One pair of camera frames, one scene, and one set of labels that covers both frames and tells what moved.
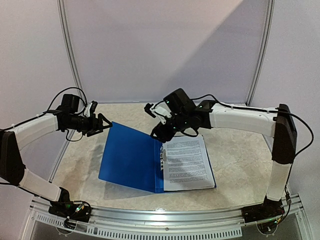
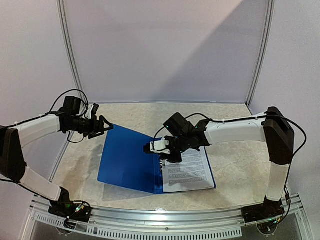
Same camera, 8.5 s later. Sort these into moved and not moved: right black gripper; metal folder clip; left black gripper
Moved: right black gripper
Not moved: left black gripper; metal folder clip
